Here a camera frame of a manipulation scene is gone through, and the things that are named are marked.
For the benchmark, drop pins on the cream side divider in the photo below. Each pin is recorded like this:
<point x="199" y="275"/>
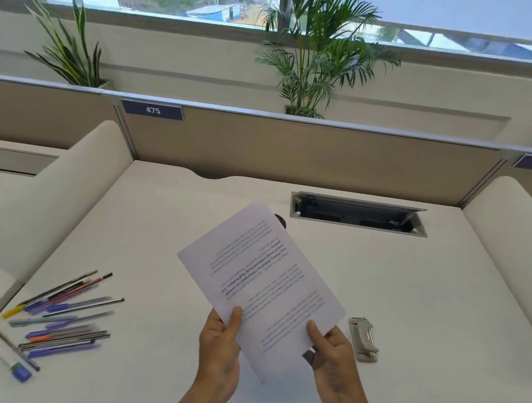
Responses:
<point x="57" y="197"/>
<point x="508" y="247"/>

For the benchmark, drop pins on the person's right hand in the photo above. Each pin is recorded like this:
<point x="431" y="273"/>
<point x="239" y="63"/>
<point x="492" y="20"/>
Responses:
<point x="335" y="371"/>

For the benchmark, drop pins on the snake plant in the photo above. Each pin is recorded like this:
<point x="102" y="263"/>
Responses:
<point x="71" y="51"/>

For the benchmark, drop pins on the person's right thumb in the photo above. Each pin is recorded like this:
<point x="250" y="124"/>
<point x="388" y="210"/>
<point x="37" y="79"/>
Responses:
<point x="316" y="334"/>

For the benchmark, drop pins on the white marker with blue cap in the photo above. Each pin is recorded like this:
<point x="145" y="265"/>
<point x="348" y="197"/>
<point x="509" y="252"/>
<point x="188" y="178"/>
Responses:
<point x="10" y="362"/>

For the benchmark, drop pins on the person's left hand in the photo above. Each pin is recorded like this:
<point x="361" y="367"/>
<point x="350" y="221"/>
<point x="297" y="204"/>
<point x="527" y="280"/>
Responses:
<point x="215" y="356"/>

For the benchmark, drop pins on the white planter box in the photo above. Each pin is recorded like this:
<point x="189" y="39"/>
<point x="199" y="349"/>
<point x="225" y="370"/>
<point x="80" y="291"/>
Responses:
<point x="297" y="111"/>

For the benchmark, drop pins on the white printed paper sheet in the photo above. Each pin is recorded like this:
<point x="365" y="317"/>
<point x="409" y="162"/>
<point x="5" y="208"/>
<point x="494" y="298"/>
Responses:
<point x="262" y="279"/>

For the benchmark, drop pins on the pile of pens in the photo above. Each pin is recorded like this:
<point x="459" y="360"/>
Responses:
<point x="64" y="317"/>

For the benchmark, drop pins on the palm plant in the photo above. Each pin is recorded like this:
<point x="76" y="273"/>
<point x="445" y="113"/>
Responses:
<point x="320" y="55"/>

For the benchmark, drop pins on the grey window frame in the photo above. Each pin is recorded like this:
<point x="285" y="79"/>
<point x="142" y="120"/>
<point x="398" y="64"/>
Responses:
<point x="266" y="23"/>

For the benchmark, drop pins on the black desk grommet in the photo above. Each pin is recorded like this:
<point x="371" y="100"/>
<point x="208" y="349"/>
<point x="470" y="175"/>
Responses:
<point x="282" y="221"/>

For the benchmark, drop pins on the grey pencil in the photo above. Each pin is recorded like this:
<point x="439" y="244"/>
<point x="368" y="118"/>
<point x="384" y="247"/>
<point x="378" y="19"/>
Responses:
<point x="16" y="348"/>

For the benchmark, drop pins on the person's left thumb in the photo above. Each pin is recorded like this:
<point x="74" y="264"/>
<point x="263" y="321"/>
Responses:
<point x="234" y="323"/>

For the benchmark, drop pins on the silver metal stapler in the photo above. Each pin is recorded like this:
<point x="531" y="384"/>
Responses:
<point x="363" y="340"/>

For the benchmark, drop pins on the beige desk partition panel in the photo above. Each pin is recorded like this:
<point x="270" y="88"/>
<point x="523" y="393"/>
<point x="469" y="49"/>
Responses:
<point x="304" y="152"/>
<point x="39" y="116"/>
<point x="529" y="186"/>

